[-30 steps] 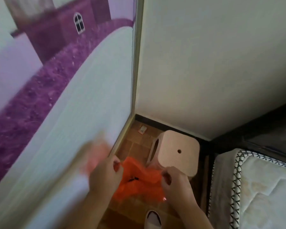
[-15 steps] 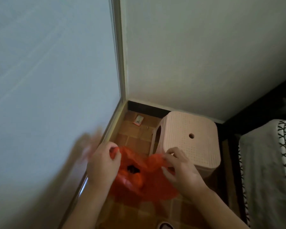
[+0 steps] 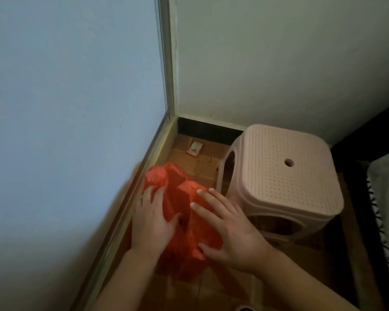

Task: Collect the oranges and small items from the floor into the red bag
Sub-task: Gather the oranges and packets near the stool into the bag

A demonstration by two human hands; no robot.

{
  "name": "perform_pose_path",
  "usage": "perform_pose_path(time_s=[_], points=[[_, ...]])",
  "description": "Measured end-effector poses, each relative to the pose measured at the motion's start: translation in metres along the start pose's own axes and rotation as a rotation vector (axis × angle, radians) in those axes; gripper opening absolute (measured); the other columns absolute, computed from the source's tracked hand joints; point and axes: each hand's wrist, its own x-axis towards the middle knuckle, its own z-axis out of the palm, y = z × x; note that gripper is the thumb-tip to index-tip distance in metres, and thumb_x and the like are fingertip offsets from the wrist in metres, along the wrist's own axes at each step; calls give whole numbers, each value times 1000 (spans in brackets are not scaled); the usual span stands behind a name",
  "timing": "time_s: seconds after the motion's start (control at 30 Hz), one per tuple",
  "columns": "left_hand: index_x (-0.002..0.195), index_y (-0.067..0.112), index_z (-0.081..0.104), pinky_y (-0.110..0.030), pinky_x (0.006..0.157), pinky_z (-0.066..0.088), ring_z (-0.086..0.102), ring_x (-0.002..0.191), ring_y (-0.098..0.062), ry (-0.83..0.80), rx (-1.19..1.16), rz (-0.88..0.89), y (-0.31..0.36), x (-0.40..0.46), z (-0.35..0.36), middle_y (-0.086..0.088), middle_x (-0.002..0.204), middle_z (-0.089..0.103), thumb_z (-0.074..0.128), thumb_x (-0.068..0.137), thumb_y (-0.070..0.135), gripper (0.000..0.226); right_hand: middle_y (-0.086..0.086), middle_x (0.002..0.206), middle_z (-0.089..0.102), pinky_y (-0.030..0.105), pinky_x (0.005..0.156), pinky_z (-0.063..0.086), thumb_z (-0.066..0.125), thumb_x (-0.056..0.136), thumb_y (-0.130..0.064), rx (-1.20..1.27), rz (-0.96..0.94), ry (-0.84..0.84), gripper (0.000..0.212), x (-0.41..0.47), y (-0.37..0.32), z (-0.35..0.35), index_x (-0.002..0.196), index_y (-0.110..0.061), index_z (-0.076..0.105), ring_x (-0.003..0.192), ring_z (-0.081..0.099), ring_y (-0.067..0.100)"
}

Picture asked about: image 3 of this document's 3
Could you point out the white quilted mattress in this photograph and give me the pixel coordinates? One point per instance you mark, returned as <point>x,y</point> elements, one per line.
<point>387,197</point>

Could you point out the person's right hand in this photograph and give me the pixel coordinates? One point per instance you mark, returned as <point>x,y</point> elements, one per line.
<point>240,233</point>

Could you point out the pale pink plastic stool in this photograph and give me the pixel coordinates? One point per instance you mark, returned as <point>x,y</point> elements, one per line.
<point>288,174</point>

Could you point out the small red bordered card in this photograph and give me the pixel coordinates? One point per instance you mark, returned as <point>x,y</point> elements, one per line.
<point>194,148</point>

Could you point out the person's left forearm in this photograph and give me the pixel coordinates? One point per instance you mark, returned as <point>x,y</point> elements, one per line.
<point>126,285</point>

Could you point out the white right slipper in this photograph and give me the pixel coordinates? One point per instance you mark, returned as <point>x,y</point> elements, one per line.
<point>244,308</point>

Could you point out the person's left hand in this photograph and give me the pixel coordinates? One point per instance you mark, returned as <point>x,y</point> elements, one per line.
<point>152,226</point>

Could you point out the white sliding door wardrobe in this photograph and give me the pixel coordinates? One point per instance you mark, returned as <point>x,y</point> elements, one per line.
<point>68,126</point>

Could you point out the dark brown bed frame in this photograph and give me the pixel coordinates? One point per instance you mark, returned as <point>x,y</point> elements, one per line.
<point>359,152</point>

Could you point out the red plastic bag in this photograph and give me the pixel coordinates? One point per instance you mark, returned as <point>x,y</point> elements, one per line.
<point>188,242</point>

